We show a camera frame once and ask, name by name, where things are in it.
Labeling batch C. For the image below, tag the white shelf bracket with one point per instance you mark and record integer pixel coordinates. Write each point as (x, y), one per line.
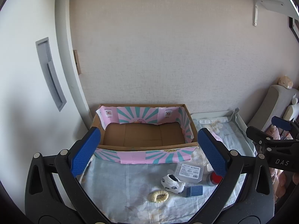
(258, 4)

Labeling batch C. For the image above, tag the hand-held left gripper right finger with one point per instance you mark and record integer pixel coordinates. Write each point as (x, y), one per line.
(212, 154)

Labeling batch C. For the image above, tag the pink printed blanket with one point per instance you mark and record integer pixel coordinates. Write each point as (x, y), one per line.
(278, 183)

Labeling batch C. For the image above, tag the blue block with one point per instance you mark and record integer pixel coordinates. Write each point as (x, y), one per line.
(195, 191)

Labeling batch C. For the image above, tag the cardboard box with pink flaps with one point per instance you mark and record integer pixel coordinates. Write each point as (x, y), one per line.
(140, 135)

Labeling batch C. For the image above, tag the white baby sock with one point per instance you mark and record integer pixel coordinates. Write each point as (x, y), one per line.
(172, 184)

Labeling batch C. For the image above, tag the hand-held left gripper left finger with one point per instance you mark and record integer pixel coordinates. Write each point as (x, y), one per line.
(85, 151)

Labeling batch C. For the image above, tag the grey cushion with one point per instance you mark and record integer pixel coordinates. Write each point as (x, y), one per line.
(273, 102)

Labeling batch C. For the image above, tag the clear plastic box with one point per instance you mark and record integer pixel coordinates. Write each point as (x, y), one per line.
(189, 171)

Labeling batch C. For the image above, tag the white plush toy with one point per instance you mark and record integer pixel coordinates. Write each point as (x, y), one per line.
(293, 112)

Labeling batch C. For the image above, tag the dark picture frame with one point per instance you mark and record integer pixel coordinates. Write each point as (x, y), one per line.
(293, 28)

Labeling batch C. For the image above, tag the light blue floral bed sheet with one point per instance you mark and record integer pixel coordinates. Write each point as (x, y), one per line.
(130, 182)

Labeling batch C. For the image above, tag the white sliding door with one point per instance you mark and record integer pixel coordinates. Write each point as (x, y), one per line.
(23, 74)

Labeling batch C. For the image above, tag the silver can with red lid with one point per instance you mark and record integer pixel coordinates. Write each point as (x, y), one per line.
(213, 178)

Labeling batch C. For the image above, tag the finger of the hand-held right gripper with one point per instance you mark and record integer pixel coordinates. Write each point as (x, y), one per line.
(255, 134)
(281, 122)

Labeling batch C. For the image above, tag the beige plush toy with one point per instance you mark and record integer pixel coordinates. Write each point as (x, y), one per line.
(285, 82)

